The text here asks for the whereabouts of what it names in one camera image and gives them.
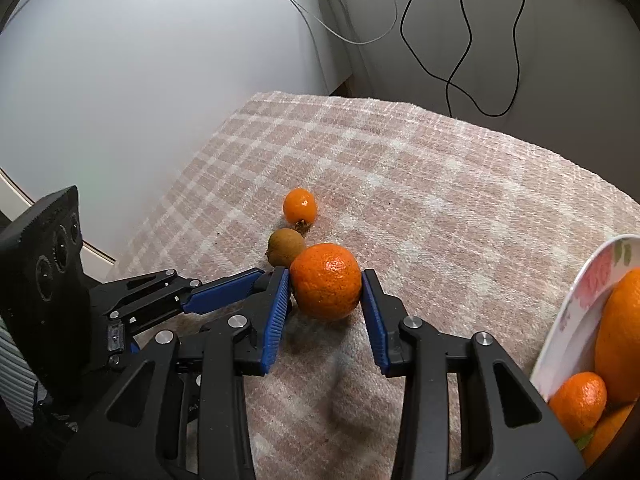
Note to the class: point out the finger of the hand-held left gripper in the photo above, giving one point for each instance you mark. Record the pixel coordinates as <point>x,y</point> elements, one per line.
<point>225,290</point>
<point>134,347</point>

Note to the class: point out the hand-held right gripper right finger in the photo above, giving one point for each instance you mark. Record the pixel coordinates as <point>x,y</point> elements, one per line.
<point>376,320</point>

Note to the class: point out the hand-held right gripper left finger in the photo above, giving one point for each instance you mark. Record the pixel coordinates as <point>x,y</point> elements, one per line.
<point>275,320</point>

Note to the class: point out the rough-skinned mandarin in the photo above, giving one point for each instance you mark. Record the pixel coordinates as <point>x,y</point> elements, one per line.
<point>325,280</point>

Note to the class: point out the olive green kiwi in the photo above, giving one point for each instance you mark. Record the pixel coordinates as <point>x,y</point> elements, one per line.
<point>285,246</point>

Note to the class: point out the white floral plate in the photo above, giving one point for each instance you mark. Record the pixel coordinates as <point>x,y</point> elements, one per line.
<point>575,300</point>

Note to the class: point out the small mandarin with green leaf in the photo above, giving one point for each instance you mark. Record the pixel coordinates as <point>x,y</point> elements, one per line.
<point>580,402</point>

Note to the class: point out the large orange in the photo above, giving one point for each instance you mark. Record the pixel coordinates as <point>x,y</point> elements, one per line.
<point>622,335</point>

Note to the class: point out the person's left forearm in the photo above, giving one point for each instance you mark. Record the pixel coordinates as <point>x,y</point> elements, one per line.
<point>12,375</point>

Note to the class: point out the small orange kumquat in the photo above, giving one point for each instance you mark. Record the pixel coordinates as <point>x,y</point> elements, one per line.
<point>300,205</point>

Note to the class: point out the beige checked tablecloth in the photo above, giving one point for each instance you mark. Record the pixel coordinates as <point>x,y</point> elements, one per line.
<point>425,185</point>

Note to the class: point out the medium orange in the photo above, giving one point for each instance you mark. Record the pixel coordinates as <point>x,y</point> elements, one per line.
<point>607,432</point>

